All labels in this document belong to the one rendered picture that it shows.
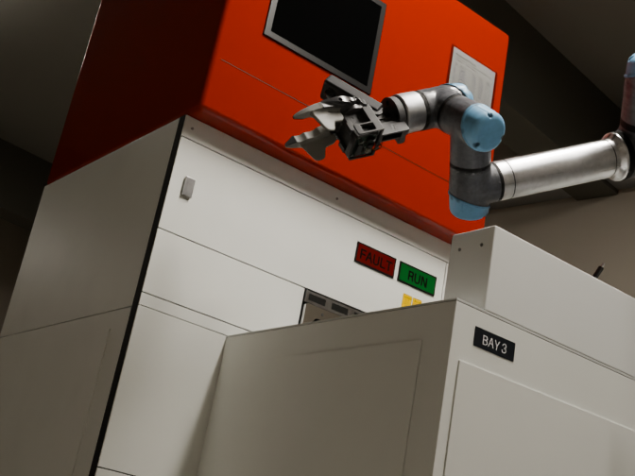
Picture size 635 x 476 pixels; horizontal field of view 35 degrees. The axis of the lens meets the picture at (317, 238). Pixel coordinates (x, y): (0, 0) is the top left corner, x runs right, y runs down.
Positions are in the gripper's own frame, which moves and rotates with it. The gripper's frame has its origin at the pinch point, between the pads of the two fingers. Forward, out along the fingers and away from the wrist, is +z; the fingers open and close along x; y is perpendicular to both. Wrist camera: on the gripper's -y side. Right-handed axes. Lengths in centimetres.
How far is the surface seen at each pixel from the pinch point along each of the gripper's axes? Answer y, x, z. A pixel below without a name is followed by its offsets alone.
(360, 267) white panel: 4, 48, -26
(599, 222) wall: -61, 188, -226
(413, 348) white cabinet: 46.9, -1.1, 2.0
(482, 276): 41.9, -7.5, -11.3
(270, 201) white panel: -9.0, 34.1, -6.8
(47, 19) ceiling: -258, 208, -39
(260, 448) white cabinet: 41, 33, 18
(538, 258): 41.0, -6.1, -23.6
